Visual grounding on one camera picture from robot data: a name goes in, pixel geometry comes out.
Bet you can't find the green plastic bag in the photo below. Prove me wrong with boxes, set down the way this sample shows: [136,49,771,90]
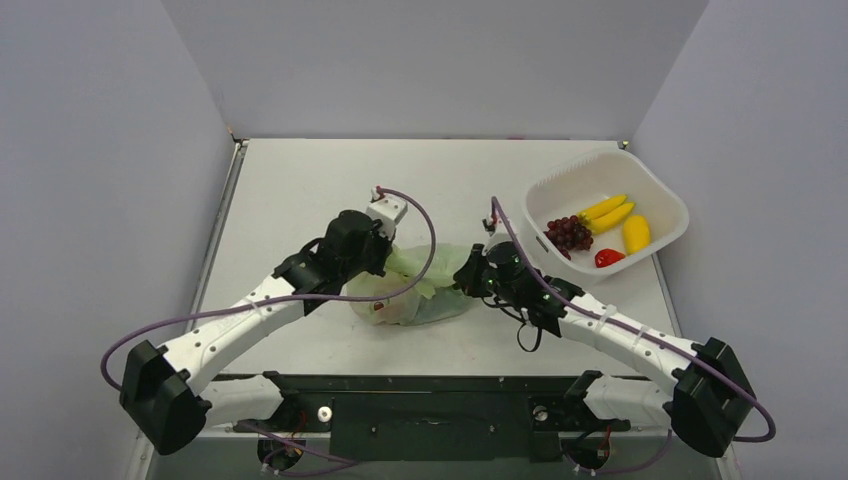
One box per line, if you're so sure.
[344,243,474,326]

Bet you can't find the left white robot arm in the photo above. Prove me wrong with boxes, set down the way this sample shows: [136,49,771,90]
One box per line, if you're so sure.
[120,199,408,455]

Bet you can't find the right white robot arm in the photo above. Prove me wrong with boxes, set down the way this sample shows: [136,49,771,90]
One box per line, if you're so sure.
[453,242,755,458]

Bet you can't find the purple fake grapes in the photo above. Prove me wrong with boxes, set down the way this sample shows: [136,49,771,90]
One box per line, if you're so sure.
[545,216,594,260]

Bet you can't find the red fake strawberry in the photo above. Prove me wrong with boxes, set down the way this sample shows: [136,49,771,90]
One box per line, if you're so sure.
[594,248,626,268]

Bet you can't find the upper yellow fake banana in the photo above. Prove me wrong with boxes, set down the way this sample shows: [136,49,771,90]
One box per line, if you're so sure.
[577,195,627,224]

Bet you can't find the yellow fake banana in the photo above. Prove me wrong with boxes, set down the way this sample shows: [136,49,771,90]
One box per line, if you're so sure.
[577,195,627,224]
[588,202,635,235]

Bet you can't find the lower yellow fake banana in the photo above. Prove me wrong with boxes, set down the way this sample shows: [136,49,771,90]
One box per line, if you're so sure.
[588,202,635,235]

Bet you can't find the yellow fake mango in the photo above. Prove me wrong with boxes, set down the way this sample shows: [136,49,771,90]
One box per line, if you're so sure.
[621,215,652,255]

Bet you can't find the white plastic basket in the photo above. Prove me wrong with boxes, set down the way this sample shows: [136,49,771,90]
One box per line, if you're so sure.
[518,149,689,287]

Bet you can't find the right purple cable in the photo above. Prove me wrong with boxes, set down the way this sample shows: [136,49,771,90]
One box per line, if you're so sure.
[488,196,778,475]

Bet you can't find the purple cable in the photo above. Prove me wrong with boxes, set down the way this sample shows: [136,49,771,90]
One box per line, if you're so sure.
[488,196,778,475]
[100,186,439,478]

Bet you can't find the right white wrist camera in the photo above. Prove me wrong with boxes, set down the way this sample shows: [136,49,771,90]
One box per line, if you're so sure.
[482,211,513,256]

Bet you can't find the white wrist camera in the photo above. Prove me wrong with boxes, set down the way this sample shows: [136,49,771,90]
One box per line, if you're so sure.
[482,211,513,256]
[365,187,408,241]

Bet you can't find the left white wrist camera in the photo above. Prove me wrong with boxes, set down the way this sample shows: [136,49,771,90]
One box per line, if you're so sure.
[365,187,408,241]

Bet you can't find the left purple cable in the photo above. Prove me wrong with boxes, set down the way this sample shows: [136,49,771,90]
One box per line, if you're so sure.
[100,186,439,478]

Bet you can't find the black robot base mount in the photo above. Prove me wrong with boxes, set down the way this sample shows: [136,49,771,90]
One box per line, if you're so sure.
[235,373,631,474]

